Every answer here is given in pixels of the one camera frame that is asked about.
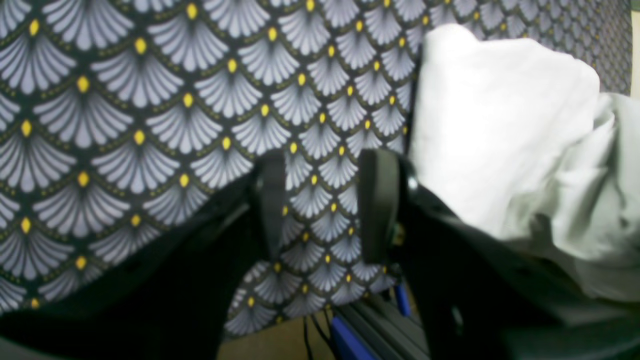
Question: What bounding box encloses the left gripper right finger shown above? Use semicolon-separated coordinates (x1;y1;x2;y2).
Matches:
358;148;418;265

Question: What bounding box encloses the patterned fan-print tablecloth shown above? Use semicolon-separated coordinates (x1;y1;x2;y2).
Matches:
0;0;633;337

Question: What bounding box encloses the white T-shirt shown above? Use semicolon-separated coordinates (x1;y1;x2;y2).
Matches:
408;23;640;303

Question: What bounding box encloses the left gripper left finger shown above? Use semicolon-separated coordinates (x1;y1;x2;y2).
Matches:
250;150;286;262

